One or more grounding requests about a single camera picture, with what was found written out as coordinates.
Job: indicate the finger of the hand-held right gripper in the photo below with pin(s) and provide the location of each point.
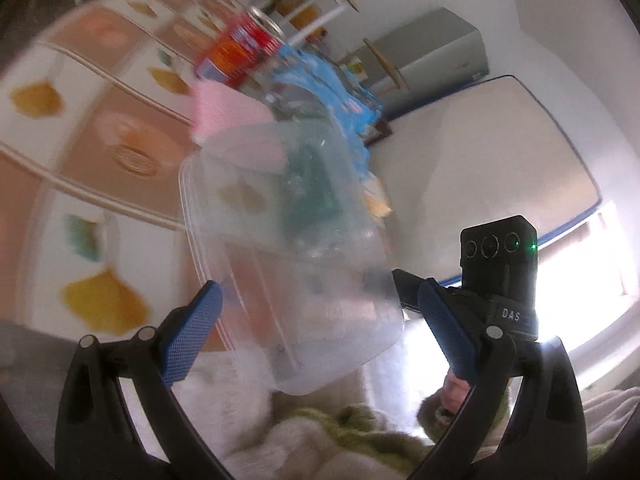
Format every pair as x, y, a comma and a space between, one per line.
406, 290
372, 281

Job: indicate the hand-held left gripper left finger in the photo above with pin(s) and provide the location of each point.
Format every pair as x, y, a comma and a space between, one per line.
192, 332

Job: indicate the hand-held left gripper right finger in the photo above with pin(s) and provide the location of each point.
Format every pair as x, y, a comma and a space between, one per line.
447, 332

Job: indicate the clear plastic container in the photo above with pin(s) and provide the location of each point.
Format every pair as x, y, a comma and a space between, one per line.
240, 260

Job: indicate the clear bottle with green liquid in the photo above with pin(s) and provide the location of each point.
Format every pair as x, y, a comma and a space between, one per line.
305, 195

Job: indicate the person's right hand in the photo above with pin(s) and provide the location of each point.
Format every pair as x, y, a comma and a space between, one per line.
454, 391

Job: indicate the white mattress with blue edge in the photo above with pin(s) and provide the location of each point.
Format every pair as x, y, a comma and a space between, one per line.
475, 170

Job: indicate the fluffy white green clothing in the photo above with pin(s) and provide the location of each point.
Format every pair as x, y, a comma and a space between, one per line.
320, 440

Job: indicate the blue snack packet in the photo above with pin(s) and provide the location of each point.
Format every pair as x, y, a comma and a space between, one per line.
325, 85

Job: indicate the wooden chair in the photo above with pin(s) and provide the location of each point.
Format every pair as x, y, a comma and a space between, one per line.
385, 67

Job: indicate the green white bag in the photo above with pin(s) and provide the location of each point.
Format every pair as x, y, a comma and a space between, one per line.
356, 67

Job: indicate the pink sponge pack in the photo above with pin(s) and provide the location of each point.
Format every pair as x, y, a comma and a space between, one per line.
220, 107

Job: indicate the grey refrigerator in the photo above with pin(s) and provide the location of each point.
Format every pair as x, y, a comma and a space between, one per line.
435, 45

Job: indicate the red drink can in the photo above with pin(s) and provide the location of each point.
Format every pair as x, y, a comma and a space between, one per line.
235, 45

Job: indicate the orange bag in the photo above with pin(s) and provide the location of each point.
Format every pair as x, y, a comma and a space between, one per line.
300, 12

